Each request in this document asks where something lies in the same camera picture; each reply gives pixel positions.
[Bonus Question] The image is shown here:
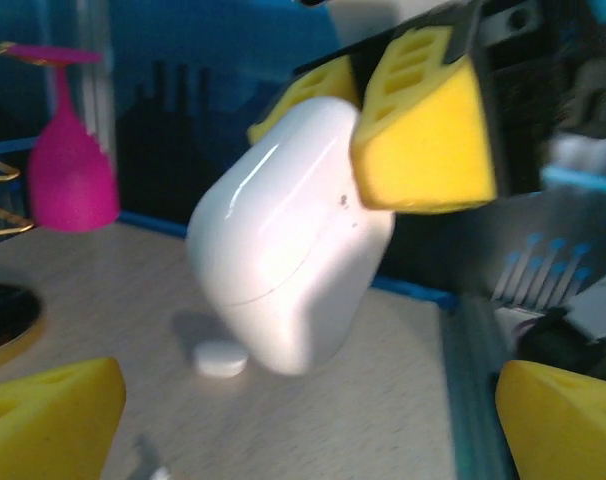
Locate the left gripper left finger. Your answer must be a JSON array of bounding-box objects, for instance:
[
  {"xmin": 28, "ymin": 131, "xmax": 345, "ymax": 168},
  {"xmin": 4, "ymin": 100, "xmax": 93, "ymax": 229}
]
[{"xmin": 0, "ymin": 356, "xmax": 128, "ymax": 480}]

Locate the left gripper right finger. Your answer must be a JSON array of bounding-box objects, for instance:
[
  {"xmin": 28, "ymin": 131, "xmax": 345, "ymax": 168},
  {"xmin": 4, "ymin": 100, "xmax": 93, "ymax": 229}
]
[{"xmin": 496, "ymin": 358, "xmax": 606, "ymax": 480}]

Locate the white rectangular earbud charging case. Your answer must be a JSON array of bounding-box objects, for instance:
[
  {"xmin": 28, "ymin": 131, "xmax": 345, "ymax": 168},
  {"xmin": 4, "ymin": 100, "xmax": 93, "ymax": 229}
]
[{"xmin": 185, "ymin": 96, "xmax": 398, "ymax": 377}]

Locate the pink plastic wine glass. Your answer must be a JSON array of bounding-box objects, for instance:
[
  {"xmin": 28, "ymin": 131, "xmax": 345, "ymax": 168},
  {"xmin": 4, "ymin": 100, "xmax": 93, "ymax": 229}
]
[{"xmin": 6, "ymin": 43, "xmax": 121, "ymax": 235}]

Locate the white oval earbud charging case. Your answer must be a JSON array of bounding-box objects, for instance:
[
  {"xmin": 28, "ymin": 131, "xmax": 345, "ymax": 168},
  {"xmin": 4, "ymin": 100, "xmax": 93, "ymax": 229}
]
[{"xmin": 191, "ymin": 341, "xmax": 250, "ymax": 377}]

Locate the gold wire glass rack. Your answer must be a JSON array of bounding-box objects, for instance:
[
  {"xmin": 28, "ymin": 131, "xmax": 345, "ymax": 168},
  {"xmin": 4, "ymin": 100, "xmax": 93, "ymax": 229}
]
[{"xmin": 0, "ymin": 41, "xmax": 49, "ymax": 374}]

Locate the aluminium frame rail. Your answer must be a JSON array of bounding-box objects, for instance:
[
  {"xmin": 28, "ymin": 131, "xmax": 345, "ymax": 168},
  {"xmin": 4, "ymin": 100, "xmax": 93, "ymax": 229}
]
[{"xmin": 440, "ymin": 293, "xmax": 517, "ymax": 480}]

